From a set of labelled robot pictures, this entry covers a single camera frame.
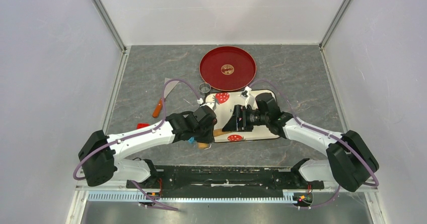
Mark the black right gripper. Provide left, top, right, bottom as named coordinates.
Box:
left=223, top=105, right=269, bottom=132

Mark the wooden rolling pin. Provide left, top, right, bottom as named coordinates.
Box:
left=196, top=129, right=229, bottom=150

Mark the white strawberry print tray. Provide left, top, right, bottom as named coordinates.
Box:
left=205, top=92, right=279, bottom=143

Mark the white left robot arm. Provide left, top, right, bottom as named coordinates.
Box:
left=77, top=103, right=217, bottom=188

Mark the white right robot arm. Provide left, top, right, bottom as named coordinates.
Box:
left=222, top=91, right=379, bottom=192

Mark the round red lacquer tray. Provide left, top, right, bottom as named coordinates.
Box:
left=199, top=46, right=257, bottom=91

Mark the red toy brick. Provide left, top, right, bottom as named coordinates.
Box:
left=136, top=123, right=150, bottom=129

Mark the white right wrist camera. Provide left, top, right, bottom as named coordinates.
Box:
left=240, top=86, right=254, bottom=107

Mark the wooden handled metal scraper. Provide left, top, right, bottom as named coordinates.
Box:
left=152, top=78, right=179, bottom=118

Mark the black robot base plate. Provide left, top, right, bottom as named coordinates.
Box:
left=140, top=165, right=324, bottom=198

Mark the slotted grey cable duct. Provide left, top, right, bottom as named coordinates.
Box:
left=87, top=191, right=295, bottom=203

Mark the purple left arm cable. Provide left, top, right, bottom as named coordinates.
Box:
left=73, top=79, right=205, bottom=212

